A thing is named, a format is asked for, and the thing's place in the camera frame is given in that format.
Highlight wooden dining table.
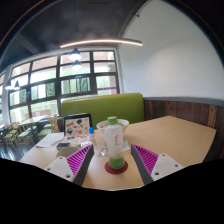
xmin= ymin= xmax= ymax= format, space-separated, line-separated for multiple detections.
xmin=19 ymin=114 xmax=49 ymax=127

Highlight green-capped clear drink bottle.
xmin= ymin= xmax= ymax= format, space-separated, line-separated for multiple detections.
xmin=104 ymin=116 xmax=126 ymax=170

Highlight long curved ceiling light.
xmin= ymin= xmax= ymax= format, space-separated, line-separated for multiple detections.
xmin=59 ymin=37 xmax=143 ymax=49

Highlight large dark-framed grid window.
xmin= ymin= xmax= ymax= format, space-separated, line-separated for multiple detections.
xmin=0 ymin=49 xmax=120 ymax=124

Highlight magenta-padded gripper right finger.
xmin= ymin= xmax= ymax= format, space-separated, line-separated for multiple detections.
xmin=130 ymin=143 xmax=185 ymax=186

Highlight green upholstered bench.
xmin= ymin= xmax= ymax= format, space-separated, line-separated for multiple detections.
xmin=60 ymin=92 xmax=146 ymax=129

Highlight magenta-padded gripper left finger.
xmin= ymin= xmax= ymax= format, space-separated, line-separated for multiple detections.
xmin=43 ymin=143 xmax=95 ymax=187

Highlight flat round red coaster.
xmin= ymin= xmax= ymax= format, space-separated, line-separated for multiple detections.
xmin=104 ymin=160 xmax=129 ymax=175

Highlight group of dark pendant lamps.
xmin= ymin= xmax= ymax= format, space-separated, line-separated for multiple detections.
xmin=4 ymin=48 xmax=83 ymax=91

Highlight group of wooden green-seat chairs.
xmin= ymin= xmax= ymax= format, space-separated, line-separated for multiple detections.
xmin=0 ymin=114 xmax=61 ymax=148

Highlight colourful printed sheet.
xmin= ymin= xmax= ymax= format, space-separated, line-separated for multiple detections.
xmin=68 ymin=134 xmax=91 ymax=145

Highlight small blue-capped bottle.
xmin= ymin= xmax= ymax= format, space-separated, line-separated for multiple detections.
xmin=88 ymin=126 xmax=96 ymax=143

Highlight white paper sheets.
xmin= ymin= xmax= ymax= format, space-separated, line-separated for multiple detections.
xmin=35 ymin=132 xmax=65 ymax=149

